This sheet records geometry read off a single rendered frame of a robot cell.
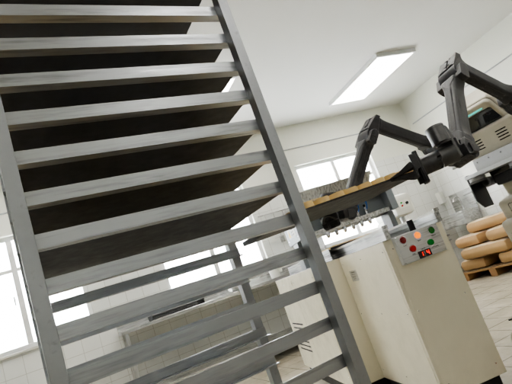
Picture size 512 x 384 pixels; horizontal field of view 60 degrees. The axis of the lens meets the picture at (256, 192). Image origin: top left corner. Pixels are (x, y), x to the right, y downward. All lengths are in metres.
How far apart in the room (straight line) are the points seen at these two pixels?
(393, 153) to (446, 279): 5.49
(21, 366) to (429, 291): 4.53
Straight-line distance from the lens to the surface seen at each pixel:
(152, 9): 1.29
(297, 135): 6.96
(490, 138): 2.23
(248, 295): 1.51
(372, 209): 3.13
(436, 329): 2.34
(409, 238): 2.29
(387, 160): 7.61
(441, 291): 2.36
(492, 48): 7.04
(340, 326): 1.12
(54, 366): 0.91
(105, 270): 0.97
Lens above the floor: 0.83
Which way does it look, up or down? 12 degrees up
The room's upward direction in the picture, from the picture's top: 20 degrees counter-clockwise
